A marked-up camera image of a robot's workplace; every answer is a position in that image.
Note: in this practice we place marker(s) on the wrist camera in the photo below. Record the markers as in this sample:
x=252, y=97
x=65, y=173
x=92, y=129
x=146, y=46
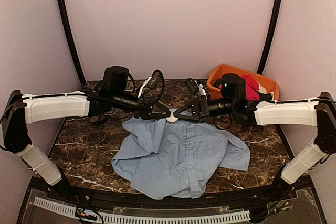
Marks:
x=152, y=82
x=196, y=88

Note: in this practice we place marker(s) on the white slotted cable duct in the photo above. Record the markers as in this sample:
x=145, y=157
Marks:
x=137, y=215

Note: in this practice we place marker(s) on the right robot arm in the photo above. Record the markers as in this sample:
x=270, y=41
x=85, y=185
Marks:
x=316, y=112

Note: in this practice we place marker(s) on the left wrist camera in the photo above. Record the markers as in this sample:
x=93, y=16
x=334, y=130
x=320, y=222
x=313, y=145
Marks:
x=152, y=82

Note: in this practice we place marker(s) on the black front rail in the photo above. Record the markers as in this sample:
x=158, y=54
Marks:
x=303, y=198

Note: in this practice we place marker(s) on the left black frame post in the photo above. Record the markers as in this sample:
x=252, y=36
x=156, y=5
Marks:
x=70, y=41

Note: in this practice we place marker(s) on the black frame post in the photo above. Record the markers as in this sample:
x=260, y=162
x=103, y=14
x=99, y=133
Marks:
x=269, y=37
x=70, y=41

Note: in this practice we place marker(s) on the red and white clothes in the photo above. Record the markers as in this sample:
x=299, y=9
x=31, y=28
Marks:
x=254, y=87

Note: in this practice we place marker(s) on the black brooch box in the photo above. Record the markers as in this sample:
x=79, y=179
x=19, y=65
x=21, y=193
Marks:
x=99, y=119

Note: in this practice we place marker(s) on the orange plastic basin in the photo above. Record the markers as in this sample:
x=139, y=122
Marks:
x=222, y=69

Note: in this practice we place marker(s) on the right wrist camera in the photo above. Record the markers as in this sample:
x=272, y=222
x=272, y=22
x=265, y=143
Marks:
x=196, y=88

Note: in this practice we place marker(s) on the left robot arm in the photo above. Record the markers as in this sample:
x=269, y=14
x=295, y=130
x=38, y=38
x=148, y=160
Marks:
x=24, y=109

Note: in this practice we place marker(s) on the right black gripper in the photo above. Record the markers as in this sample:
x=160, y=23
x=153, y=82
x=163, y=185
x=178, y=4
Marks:
x=200, y=109

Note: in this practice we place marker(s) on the round white brooch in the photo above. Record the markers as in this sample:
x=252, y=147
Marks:
x=172, y=118

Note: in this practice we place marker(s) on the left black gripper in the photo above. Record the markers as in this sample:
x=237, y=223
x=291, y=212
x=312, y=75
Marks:
x=146, y=104

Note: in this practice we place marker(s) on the light blue button shirt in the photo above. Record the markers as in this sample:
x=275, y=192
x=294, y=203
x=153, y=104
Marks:
x=162, y=159

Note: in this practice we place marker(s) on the right black frame post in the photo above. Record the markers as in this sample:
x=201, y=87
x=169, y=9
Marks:
x=269, y=37

